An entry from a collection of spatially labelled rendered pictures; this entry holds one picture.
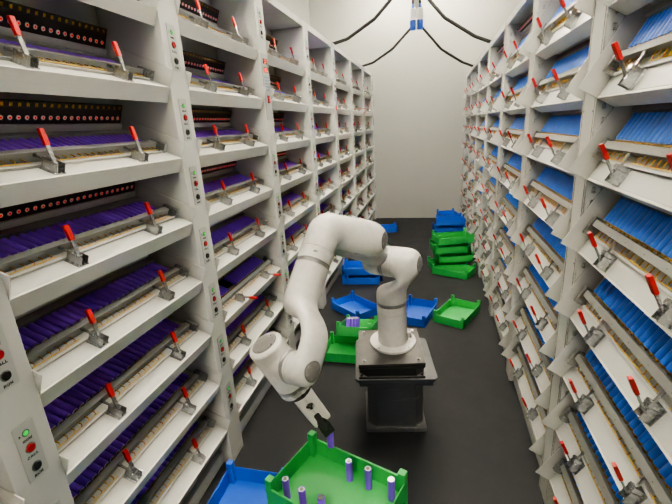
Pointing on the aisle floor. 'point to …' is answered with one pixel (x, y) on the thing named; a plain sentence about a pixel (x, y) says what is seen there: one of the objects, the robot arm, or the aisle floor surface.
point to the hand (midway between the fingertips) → (324, 425)
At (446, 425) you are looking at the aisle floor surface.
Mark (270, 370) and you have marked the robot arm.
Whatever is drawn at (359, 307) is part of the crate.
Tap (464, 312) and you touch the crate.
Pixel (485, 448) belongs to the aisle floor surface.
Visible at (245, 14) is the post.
